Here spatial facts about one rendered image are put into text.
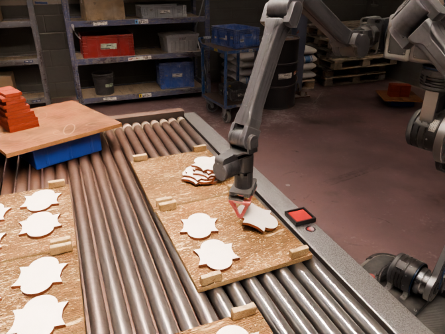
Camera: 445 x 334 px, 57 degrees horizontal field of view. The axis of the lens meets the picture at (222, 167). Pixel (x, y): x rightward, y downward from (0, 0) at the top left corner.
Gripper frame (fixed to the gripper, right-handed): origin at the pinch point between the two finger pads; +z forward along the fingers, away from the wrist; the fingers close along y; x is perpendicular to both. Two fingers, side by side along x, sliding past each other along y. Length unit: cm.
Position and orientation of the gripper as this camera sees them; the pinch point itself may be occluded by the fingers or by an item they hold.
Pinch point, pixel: (242, 209)
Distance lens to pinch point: 130.1
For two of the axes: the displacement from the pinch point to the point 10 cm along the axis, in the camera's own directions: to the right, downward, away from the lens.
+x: 9.6, 1.2, -2.5
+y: -2.8, 4.4, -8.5
